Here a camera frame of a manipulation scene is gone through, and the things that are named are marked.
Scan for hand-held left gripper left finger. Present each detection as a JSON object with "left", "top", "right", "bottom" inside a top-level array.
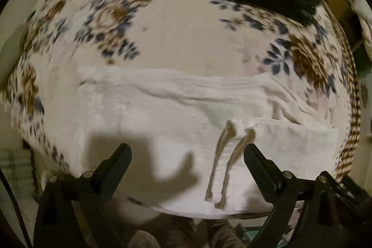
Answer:
[{"left": 33, "top": 143, "right": 133, "bottom": 248}]

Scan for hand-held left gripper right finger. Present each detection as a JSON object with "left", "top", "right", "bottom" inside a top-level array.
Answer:
[{"left": 243, "top": 144, "right": 349, "bottom": 248}]

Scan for white pants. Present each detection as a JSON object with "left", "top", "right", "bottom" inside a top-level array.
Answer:
[{"left": 76, "top": 66, "right": 339, "bottom": 219}]

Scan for brown checkered blanket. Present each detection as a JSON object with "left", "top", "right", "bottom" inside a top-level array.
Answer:
[{"left": 325, "top": 1, "right": 364, "bottom": 187}]

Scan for floral bed sheet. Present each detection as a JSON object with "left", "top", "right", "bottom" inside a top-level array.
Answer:
[{"left": 4, "top": 0, "right": 351, "bottom": 179}]

